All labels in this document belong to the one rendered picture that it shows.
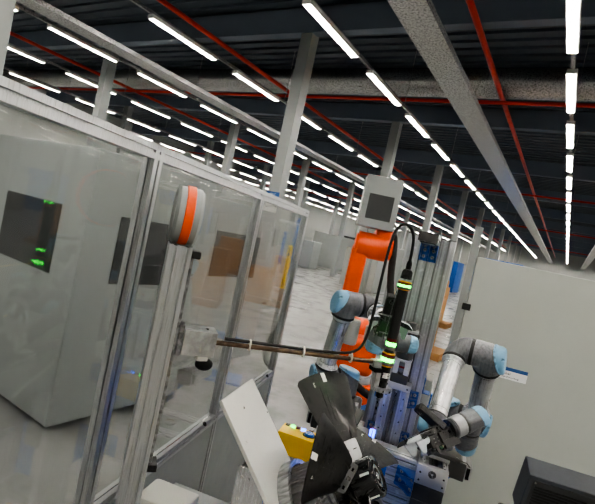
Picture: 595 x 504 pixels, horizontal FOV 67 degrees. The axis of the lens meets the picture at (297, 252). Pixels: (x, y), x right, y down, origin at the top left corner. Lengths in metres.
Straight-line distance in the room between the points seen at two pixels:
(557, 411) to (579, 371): 0.30
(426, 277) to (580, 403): 1.52
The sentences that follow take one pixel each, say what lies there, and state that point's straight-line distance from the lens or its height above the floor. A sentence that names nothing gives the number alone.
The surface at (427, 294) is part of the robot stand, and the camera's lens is 2.50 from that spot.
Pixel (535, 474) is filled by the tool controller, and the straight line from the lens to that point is 2.01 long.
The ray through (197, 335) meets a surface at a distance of 1.28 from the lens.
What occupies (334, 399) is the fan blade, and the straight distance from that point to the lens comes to 1.60.
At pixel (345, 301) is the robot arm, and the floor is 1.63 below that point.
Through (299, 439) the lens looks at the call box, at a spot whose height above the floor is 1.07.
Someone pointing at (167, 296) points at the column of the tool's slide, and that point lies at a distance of 1.24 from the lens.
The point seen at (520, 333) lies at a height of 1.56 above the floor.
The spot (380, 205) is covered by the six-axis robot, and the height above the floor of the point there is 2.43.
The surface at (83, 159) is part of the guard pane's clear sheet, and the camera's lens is 1.12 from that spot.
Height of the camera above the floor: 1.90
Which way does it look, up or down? 2 degrees down
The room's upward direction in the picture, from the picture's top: 12 degrees clockwise
